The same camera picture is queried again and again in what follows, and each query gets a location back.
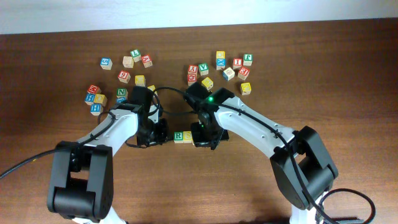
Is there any red 6 block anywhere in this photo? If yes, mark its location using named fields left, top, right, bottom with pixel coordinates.
left=118, top=70, right=131, bottom=83

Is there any blue 5 block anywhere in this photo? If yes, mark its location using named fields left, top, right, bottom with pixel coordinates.
left=100, top=57, right=113, bottom=70

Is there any green V block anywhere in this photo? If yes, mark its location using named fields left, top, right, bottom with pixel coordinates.
left=198, top=63, right=209, bottom=76

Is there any green J block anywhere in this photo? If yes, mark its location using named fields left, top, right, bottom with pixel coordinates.
left=243, top=54, right=253, bottom=66

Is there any yellow block far right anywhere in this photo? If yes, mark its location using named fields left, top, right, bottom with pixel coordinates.
left=240, top=82, right=252, bottom=95

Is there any green N block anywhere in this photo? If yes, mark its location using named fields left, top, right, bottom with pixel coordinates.
left=116, top=88, right=128, bottom=98

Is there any blue H block upper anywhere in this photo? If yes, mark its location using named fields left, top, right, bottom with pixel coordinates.
left=85, top=93, right=95, bottom=105

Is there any yellow block beside H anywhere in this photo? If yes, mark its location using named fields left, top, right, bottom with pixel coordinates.
left=94, top=94, right=108, bottom=106

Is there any yellow S block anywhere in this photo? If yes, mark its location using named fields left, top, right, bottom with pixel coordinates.
left=183, top=131, right=193, bottom=143

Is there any blue white block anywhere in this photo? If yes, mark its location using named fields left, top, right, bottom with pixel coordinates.
left=223, top=67, right=235, bottom=82

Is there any yellow block centre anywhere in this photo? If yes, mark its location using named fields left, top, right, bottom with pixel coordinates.
left=201, top=77, right=214, bottom=91

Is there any green L block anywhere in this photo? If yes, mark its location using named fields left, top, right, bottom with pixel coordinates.
left=130, top=49, right=142, bottom=63

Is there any green R block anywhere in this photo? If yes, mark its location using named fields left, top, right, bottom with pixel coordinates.
left=174, top=131, right=183, bottom=144

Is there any red Q block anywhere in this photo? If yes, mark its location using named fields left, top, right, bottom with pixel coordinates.
left=187, top=73, right=197, bottom=86

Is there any red A block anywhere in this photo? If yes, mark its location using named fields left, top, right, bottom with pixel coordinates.
left=141, top=55, right=153, bottom=68

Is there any blue H block lower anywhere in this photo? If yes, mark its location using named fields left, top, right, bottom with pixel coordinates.
left=90, top=104, right=103, bottom=116

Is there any yellow G block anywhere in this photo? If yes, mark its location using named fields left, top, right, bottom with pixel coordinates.
left=134, top=75, right=146, bottom=87

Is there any blue P block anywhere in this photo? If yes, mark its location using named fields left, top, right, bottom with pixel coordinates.
left=116, top=97, right=127, bottom=103

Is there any blue h block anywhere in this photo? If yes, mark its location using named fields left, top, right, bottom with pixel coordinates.
left=85, top=93, right=95, bottom=105
left=90, top=104, right=103, bottom=116

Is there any plain wooden block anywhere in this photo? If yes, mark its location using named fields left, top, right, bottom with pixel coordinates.
left=123, top=56, right=134, bottom=68

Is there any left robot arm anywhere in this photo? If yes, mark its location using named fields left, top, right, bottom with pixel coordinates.
left=47, top=86, right=168, bottom=223

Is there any red M block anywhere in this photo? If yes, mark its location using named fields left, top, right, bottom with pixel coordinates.
left=87, top=85, right=101, bottom=95

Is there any red I block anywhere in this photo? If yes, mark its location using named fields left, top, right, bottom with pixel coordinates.
left=233, top=58, right=243, bottom=70

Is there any red Y block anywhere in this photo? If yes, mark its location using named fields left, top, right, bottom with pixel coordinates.
left=187, top=65, right=198, bottom=75

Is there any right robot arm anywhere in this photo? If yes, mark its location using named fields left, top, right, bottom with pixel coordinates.
left=183, top=83, right=338, bottom=223

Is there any yellow block top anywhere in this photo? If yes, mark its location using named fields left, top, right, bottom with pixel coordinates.
left=216, top=51, right=226, bottom=59

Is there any blue X block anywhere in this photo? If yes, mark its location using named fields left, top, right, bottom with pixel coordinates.
left=216, top=58, right=226, bottom=70

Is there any red E block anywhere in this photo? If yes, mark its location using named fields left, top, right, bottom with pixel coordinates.
left=238, top=67, right=250, bottom=80

